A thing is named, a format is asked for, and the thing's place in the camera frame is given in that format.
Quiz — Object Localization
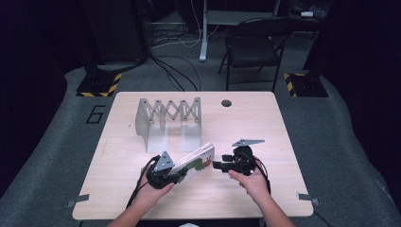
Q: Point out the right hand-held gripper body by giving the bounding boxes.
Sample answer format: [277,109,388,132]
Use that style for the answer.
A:
[231,138,266,177]

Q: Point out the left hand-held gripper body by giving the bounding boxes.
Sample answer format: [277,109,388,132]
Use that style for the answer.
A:
[145,150,183,190]

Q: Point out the white picture book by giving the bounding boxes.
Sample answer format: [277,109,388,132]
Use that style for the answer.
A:
[168,142,216,185]

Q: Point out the person's left hand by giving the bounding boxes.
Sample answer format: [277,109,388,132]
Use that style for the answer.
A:
[133,171,176,209]

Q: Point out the person's right hand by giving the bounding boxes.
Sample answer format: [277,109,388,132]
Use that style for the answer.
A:
[228,168,272,202]

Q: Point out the black stand base yellow stripes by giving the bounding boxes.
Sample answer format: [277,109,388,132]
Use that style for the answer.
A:
[283,72,329,98]
[76,71,123,98]

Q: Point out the black folding chair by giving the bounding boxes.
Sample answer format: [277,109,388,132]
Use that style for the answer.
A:
[218,17,295,93]

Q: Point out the white desk leg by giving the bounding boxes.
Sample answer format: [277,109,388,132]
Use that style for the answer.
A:
[199,0,209,62]

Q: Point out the grey desk top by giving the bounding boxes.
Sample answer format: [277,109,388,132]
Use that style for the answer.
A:
[206,9,279,26]

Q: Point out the black cabinet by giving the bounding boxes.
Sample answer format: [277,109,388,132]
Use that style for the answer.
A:
[78,0,149,65]

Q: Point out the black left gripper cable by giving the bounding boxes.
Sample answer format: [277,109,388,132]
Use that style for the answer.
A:
[126,154,162,210]

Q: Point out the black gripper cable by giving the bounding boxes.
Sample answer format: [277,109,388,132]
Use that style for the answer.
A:
[252,155,272,195]
[126,154,162,210]

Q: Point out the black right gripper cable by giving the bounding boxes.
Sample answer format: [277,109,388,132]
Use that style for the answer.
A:
[252,155,272,195]

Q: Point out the grey table edge bracket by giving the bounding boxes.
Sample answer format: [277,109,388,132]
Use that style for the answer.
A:
[64,193,91,209]
[296,191,321,206]

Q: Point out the black floor cables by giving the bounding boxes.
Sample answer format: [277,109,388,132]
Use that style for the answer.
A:
[148,55,202,93]

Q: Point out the white floor cables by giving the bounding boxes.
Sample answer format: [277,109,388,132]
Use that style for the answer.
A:
[150,0,221,49]

